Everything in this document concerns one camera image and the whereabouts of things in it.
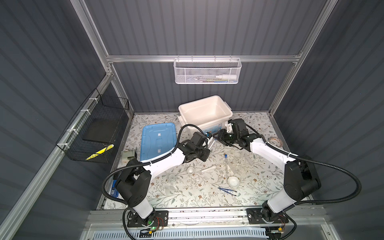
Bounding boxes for blue tweezers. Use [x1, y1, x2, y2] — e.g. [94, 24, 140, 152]
[218, 187, 238, 197]

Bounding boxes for clear test tube rack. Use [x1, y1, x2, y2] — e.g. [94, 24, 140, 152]
[227, 155, 253, 175]

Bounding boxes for black wire wall basket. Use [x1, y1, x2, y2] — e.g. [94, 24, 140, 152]
[57, 91, 130, 164]

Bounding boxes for small white porcelain dish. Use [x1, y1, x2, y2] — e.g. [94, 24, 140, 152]
[187, 167, 195, 175]

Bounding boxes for white wire wall basket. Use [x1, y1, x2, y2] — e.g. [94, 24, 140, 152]
[173, 58, 242, 85]

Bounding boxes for white plastic storage box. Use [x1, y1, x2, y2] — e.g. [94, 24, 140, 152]
[178, 96, 233, 134]

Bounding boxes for clear tape roll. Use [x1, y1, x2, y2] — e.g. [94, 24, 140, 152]
[269, 137, 284, 148]

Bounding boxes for small glass beaker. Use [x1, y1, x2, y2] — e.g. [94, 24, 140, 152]
[168, 174, 177, 185]

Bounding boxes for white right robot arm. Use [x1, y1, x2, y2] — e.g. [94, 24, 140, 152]
[213, 119, 321, 223]

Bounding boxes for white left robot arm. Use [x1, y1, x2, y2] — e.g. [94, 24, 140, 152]
[116, 132, 210, 221]

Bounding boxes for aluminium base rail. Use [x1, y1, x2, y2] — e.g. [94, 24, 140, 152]
[84, 205, 330, 230]

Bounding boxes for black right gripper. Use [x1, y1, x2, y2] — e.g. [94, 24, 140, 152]
[212, 128, 239, 146]

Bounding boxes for white pestle rod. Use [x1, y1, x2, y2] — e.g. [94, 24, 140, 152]
[201, 165, 217, 173]

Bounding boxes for blue plastic box lid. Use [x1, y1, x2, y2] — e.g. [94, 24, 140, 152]
[140, 123, 177, 162]

